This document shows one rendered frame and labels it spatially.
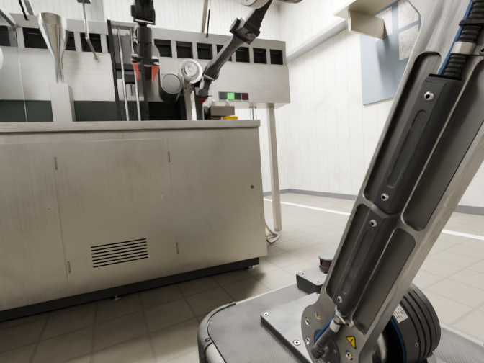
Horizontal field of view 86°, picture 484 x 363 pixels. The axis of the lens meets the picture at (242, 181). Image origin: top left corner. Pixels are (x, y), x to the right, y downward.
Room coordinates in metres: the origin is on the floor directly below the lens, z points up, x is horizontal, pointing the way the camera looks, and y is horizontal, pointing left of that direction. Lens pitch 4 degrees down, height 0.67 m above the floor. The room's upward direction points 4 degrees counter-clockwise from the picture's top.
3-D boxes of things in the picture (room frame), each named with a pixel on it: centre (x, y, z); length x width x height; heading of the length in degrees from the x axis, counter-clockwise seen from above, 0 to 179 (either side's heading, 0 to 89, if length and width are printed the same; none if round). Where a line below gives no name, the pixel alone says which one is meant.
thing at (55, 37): (1.51, 0.98, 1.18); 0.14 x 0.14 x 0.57
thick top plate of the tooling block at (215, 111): (1.87, 0.16, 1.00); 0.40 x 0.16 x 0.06; 20
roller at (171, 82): (1.73, 0.42, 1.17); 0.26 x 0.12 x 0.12; 20
